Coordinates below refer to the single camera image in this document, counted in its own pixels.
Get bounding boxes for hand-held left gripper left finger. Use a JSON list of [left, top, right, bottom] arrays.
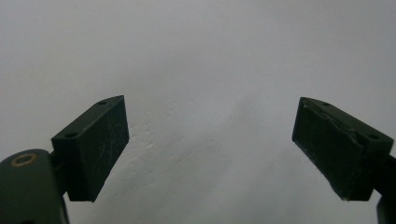
[[50, 94, 131, 203]]

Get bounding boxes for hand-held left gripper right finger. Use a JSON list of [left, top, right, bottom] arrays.
[[291, 96, 395, 202]]

